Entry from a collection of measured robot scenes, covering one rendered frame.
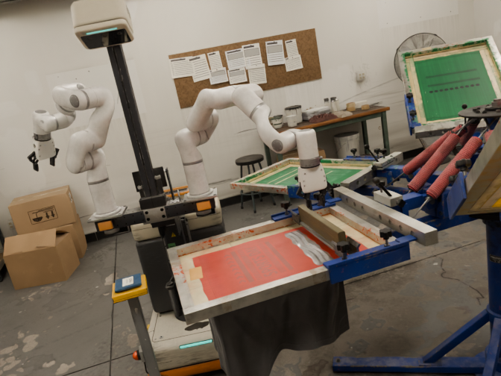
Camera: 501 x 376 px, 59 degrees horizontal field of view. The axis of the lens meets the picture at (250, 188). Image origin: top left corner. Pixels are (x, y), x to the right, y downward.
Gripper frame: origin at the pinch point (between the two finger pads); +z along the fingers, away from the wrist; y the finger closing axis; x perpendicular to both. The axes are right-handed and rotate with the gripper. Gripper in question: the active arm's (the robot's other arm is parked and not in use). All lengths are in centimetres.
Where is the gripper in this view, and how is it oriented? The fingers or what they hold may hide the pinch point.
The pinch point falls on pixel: (315, 202)
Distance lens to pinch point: 173.0
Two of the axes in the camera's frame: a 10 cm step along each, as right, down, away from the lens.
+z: 1.8, 9.5, 2.7
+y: -9.5, 2.4, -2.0
